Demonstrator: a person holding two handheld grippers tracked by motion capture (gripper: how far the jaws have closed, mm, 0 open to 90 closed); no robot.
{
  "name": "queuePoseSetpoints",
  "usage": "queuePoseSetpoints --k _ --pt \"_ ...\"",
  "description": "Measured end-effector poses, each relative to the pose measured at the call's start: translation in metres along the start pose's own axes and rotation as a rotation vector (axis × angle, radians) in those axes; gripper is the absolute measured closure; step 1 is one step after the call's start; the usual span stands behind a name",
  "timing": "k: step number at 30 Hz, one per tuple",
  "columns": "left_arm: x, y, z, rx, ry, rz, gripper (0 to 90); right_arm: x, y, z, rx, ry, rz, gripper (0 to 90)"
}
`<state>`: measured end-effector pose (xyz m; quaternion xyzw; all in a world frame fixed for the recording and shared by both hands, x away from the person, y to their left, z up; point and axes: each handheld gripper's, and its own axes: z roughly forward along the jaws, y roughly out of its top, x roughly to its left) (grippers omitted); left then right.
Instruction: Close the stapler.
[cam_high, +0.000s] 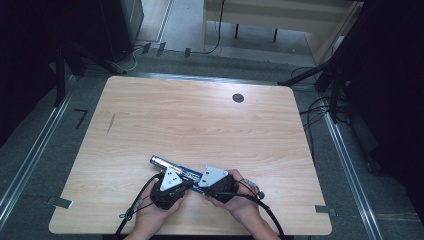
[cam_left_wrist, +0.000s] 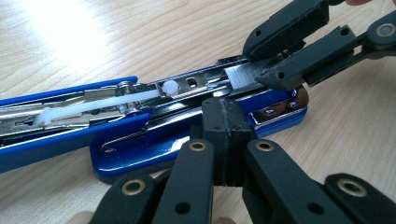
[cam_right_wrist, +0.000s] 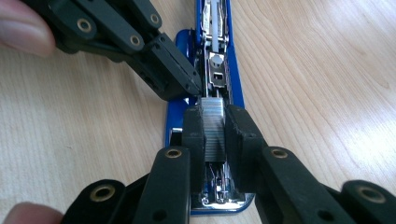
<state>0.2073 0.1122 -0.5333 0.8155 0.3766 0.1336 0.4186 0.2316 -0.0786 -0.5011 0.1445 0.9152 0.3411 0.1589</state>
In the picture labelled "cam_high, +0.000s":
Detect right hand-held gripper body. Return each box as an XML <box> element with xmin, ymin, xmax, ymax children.
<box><xmin>197</xmin><ymin>165</ymin><xmax>240</xmax><ymax>205</ymax></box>

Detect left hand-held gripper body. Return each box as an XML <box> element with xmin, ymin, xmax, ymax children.
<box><xmin>149</xmin><ymin>166</ymin><xmax>188</xmax><ymax>211</ymax></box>

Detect blue pencil case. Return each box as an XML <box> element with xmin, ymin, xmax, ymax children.
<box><xmin>148</xmin><ymin>154</ymin><xmax>205</xmax><ymax>195</ymax></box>

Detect person's right hand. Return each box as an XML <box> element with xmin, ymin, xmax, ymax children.
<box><xmin>204</xmin><ymin>168</ymin><xmax>265</xmax><ymax>228</ymax></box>

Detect person's left hand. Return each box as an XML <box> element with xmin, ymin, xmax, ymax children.
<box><xmin>132</xmin><ymin>194</ymin><xmax>186</xmax><ymax>236</ymax></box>

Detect grey tape strip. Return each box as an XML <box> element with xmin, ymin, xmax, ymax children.
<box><xmin>314</xmin><ymin>204</ymin><xmax>338</xmax><ymax>217</ymax></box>
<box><xmin>46</xmin><ymin>195</ymin><xmax>75</xmax><ymax>210</ymax></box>

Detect black stand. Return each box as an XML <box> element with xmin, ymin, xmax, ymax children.
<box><xmin>277</xmin><ymin>6</ymin><xmax>368</xmax><ymax>124</ymax></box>
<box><xmin>53</xmin><ymin>39</ymin><xmax>128</xmax><ymax>108</ymax></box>

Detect dark cabinet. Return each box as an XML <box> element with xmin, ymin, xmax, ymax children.
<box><xmin>98</xmin><ymin>0</ymin><xmax>145</xmax><ymax>62</ymax></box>

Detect light wooden bench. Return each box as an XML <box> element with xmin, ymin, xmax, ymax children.
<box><xmin>200</xmin><ymin>0</ymin><xmax>365</xmax><ymax>66</ymax></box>

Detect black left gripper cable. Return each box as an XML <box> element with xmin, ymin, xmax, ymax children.
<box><xmin>112</xmin><ymin>172</ymin><xmax>165</xmax><ymax>240</ymax></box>

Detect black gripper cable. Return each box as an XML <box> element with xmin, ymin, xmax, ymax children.
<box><xmin>203</xmin><ymin>178</ymin><xmax>286</xmax><ymax>240</ymax></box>
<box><xmin>112</xmin><ymin>172</ymin><xmax>165</xmax><ymax>240</ymax></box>

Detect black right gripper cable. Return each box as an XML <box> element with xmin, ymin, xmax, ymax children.
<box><xmin>203</xmin><ymin>178</ymin><xmax>286</xmax><ymax>240</ymax></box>

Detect black floor cables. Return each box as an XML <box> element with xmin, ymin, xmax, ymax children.
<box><xmin>290</xmin><ymin>65</ymin><xmax>352</xmax><ymax>161</ymax></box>

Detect metal floor rail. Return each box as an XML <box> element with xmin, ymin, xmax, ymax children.
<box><xmin>0</xmin><ymin>75</ymin><xmax>77</xmax><ymax>231</ymax></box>
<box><xmin>323</xmin><ymin>111</ymin><xmax>385</xmax><ymax>240</ymax></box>

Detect black hanging cable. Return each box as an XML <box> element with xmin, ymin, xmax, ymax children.
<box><xmin>190</xmin><ymin>0</ymin><xmax>226</xmax><ymax>56</ymax></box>

